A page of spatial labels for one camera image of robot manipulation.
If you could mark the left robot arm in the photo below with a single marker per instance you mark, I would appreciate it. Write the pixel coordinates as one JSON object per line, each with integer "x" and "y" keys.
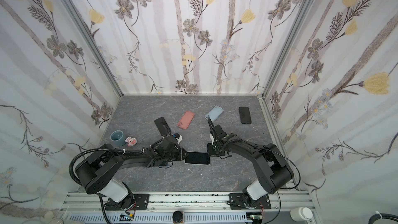
{"x": 94, "y": 169}

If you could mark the black phone far left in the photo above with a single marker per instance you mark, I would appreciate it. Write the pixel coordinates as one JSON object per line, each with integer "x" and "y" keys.
{"x": 163, "y": 127}

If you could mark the small pink white toy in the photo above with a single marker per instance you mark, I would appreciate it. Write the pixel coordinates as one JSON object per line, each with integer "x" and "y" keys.
{"x": 130, "y": 141}

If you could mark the black round knob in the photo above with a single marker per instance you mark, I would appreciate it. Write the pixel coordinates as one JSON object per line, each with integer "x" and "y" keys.
{"x": 177, "y": 217}

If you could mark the white cylinder object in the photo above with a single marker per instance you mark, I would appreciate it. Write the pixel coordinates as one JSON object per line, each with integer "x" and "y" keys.
{"x": 301, "y": 214}

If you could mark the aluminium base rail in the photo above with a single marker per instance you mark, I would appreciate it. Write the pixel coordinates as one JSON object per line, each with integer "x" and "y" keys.
{"x": 197, "y": 207}

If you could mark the light blue case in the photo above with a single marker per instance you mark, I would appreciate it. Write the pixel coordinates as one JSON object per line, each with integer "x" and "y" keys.
{"x": 214, "y": 113}
{"x": 198, "y": 158}

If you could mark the black phone case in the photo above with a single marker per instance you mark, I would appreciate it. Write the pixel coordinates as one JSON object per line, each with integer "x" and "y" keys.
{"x": 244, "y": 114}

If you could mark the teal ceramic cup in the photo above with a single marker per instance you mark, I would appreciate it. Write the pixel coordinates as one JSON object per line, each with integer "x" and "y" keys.
{"x": 118, "y": 138}

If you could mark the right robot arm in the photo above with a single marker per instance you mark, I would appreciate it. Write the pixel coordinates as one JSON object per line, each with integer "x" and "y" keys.
{"x": 271, "y": 167}

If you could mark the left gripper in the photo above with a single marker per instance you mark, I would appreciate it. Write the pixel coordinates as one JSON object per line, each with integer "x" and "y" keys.
{"x": 182, "y": 153}

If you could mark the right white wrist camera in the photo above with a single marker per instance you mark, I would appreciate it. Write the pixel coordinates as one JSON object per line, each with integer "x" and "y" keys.
{"x": 212, "y": 139}

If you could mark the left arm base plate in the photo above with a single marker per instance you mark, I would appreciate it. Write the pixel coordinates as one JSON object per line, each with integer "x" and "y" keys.
{"x": 130, "y": 202}

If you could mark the pink phone case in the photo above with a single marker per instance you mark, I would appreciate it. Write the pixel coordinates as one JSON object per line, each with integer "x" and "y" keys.
{"x": 185, "y": 120}

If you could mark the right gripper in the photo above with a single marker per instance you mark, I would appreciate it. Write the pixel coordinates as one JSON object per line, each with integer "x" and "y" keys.
{"x": 216, "y": 135}

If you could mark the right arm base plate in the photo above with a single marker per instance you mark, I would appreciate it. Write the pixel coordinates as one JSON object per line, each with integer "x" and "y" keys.
{"x": 244, "y": 201}

